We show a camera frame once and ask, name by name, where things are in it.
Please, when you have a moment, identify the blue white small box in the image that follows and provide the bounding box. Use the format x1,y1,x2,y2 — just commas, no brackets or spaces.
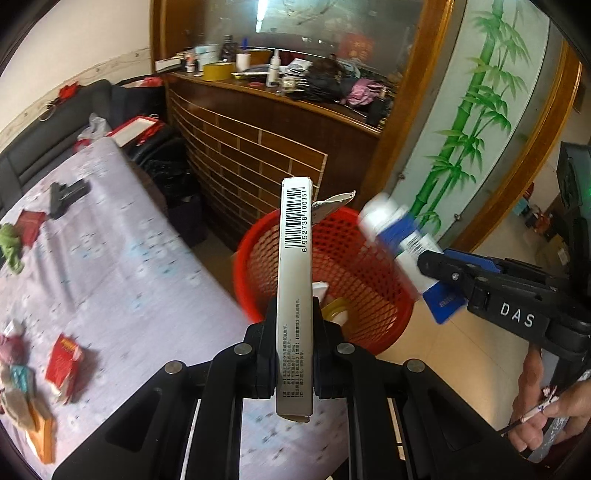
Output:
358,193,465,324

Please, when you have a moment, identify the white medicine box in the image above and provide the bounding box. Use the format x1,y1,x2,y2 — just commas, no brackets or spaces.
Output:
276,177,314,423

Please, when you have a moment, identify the red torn cigarette pack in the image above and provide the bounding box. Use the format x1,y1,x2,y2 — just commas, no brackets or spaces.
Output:
45,333,84,404

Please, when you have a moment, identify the orange cardboard box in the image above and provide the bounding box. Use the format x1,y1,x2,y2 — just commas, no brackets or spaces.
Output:
27,398,55,464

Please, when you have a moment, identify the teal tissue packet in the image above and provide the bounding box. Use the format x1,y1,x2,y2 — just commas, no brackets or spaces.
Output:
10,365,35,398

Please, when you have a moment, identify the red wrapper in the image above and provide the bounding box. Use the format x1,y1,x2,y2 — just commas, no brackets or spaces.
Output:
0,335,25,365

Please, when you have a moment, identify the yellow round lid container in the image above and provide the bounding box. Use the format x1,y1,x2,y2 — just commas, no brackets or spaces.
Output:
322,298,349,327

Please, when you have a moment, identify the red plastic trash basket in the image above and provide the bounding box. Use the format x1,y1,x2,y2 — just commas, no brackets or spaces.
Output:
233,207,414,355

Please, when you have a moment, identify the person right hand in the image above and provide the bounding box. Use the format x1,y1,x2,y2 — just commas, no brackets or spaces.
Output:
507,344,591,452

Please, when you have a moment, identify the bamboo painted glass panel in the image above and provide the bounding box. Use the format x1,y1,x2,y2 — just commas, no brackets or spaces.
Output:
392,1,552,241

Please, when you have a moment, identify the floral purple tablecloth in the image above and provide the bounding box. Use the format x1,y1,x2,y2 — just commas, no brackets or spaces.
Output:
1,138,348,479

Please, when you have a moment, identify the red white gift box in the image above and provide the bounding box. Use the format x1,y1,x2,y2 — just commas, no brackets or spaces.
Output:
106,116,164,148

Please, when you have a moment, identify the black toy pistol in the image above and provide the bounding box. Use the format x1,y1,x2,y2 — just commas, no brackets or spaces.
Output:
49,179,90,219

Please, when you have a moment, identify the brown wooden cabinet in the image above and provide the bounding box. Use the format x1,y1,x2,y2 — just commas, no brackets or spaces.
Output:
163,1,455,247

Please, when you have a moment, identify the red pouch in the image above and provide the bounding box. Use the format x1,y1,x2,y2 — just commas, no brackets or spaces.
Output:
15,210,47,248

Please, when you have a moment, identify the green cloth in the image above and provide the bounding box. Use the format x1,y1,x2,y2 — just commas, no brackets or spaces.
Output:
0,223,24,275

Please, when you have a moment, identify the white plastic bag on sofa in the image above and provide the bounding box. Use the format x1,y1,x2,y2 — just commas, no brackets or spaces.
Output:
77,112,111,143

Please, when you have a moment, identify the yellow tape roll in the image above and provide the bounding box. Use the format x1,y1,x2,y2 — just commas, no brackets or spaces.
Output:
201,62,235,82

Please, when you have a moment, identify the black leather sofa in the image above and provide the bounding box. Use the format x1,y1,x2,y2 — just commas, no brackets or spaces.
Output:
1,80,112,214

